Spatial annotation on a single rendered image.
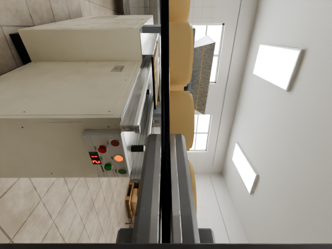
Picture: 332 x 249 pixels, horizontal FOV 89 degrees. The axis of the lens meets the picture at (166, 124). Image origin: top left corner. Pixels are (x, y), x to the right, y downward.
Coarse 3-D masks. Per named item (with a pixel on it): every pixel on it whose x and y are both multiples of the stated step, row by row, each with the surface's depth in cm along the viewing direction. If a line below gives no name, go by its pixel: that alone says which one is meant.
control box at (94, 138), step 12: (84, 132) 60; (96, 132) 60; (108, 132) 60; (120, 132) 60; (96, 144) 62; (108, 144) 62; (120, 144) 62; (108, 156) 66; (96, 168) 70; (120, 168) 70
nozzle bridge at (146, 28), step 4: (144, 28) 112; (148, 28) 112; (152, 28) 112; (156, 28) 112; (160, 28) 112; (144, 32) 114; (148, 32) 114; (152, 32) 114; (156, 32) 114; (160, 32) 114; (188, 84) 124; (184, 88) 135; (188, 88) 126; (156, 108) 159; (160, 108) 159; (156, 112) 153; (160, 112) 153; (156, 116) 153; (160, 116) 153
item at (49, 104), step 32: (32, 64) 109; (64, 64) 108; (96, 64) 108; (128, 64) 108; (0, 96) 72; (32, 96) 72; (64, 96) 72; (96, 96) 72; (128, 96) 72; (0, 128) 61; (32, 128) 61; (64, 128) 61; (96, 128) 61; (0, 160) 71; (32, 160) 71; (64, 160) 71
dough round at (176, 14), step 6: (174, 0) 13; (180, 0) 13; (186, 0) 13; (174, 6) 14; (180, 6) 14; (186, 6) 14; (174, 12) 14; (180, 12) 14; (186, 12) 14; (174, 18) 14; (180, 18) 14; (186, 18) 15
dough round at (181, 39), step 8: (176, 24) 13; (184, 24) 12; (176, 32) 12; (184, 32) 12; (192, 32) 12; (176, 40) 12; (184, 40) 12; (192, 40) 12; (176, 48) 12; (184, 48) 12; (192, 48) 12; (176, 56) 12; (184, 56) 12; (192, 56) 12; (176, 64) 12; (184, 64) 12; (192, 64) 13; (176, 72) 13; (184, 72) 13; (176, 80) 13; (184, 80) 13
